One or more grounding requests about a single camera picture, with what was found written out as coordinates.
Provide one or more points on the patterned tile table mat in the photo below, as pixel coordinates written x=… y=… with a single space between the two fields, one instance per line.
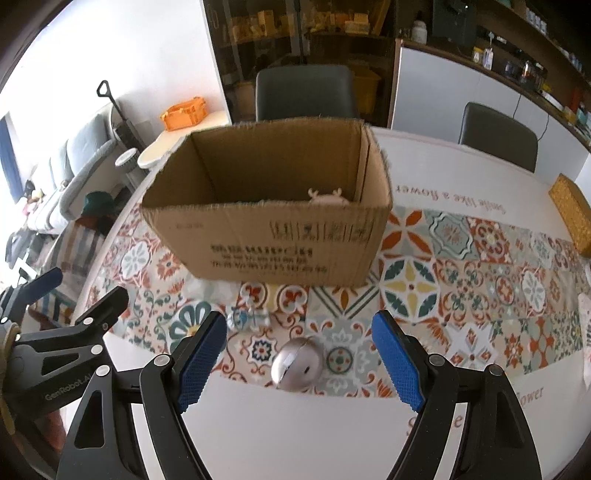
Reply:
x=476 y=291

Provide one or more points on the pink round sensor night light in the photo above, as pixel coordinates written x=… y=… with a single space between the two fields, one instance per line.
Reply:
x=334 y=198

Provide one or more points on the dark chair right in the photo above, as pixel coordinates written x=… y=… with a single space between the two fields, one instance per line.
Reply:
x=492 y=132

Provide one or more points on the orange plastic crate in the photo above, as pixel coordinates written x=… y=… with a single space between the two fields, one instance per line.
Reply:
x=184 y=114

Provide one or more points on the grey sofa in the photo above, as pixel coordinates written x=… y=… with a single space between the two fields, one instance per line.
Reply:
x=85 y=163

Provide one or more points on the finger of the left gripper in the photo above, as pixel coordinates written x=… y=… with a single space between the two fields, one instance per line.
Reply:
x=92 y=318
x=15 y=300

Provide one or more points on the cream flower shaped kids table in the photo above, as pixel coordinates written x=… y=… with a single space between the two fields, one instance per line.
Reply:
x=168 y=139

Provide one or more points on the black stick vacuum cleaner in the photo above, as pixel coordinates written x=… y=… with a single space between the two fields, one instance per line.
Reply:
x=122 y=128

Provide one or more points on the striped fabric bag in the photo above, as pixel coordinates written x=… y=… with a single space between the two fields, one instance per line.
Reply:
x=73 y=253

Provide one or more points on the white printed plastic bag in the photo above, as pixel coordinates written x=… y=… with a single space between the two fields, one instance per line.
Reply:
x=584 y=306

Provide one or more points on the white cabinet with wooden counter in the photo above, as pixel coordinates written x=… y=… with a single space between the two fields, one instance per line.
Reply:
x=431 y=90

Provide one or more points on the blue white cat figurine keychain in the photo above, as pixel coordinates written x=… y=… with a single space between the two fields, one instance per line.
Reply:
x=247 y=317

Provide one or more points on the green hat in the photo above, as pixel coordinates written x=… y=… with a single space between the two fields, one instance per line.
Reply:
x=98 y=204

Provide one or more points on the dark glass display cabinet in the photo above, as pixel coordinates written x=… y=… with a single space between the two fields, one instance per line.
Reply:
x=249 y=36

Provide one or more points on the brown cardboard box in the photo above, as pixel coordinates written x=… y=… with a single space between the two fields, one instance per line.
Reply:
x=232 y=203

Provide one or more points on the white cylindrical air purifier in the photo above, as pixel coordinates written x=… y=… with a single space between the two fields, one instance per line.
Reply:
x=127 y=166

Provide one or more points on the dark chair near cabinet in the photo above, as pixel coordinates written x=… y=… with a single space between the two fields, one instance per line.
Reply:
x=305 y=91

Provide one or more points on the woven yellow tissue box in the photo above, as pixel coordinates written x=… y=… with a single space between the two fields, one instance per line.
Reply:
x=575 y=212

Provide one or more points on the silver round egg device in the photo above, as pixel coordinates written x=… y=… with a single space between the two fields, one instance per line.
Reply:
x=298 y=365

